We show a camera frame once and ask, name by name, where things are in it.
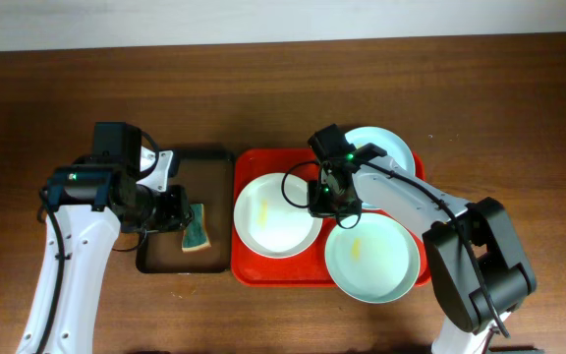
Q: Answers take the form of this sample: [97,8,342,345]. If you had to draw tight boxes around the green yellow sponge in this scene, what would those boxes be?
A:
[181,204,211,253]

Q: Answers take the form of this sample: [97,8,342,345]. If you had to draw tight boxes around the white plate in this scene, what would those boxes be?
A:
[233,173,322,259]

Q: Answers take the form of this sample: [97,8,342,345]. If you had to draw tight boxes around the pale green plate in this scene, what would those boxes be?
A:
[324,212,423,304]

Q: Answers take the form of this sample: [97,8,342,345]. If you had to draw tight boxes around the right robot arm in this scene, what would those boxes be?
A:
[308,137,537,353]

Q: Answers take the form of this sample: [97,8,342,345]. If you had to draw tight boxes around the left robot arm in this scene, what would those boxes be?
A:
[17,164,195,353]

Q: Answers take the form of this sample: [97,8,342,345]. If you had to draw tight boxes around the black plastic tray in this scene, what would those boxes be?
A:
[136,149,235,273]

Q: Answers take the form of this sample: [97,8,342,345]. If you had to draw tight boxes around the red plastic tray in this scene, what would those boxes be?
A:
[230,147,432,289]

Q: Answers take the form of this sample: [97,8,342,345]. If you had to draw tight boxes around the light blue plate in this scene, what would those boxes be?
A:
[345,127,417,175]

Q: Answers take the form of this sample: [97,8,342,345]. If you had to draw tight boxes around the left black cable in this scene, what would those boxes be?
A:
[34,127,161,354]

